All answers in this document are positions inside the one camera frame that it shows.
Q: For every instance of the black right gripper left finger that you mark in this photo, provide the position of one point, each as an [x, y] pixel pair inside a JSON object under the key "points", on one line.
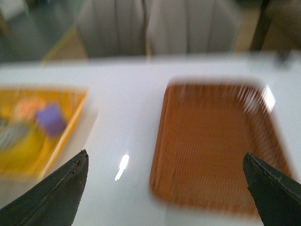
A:
{"points": [[54, 201]]}

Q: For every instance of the purple foam cube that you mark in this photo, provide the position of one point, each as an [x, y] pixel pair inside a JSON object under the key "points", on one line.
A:
{"points": [[51, 120]]}

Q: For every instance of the grey chair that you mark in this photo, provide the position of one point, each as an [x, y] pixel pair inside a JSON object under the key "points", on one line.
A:
{"points": [[113, 28], [193, 26]]}

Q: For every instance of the clear tape roll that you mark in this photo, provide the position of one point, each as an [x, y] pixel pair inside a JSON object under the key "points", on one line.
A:
{"points": [[12, 134]]}

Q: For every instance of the yellow wicker basket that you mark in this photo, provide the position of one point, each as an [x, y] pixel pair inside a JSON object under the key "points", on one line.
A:
{"points": [[35, 125]]}

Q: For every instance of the brown wicker basket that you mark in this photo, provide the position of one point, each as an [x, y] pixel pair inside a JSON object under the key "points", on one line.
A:
{"points": [[205, 130]]}

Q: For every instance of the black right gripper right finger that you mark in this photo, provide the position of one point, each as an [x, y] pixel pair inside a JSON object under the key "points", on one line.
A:
{"points": [[277, 197]]}

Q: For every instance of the left grey chair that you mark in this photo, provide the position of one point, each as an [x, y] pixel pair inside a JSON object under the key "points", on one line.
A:
{"points": [[113, 28]]}

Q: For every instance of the right grey chair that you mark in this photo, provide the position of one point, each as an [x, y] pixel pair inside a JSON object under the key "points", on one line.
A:
{"points": [[193, 26]]}

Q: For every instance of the toy croissant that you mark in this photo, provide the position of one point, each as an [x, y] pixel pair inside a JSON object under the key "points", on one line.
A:
{"points": [[27, 108]]}

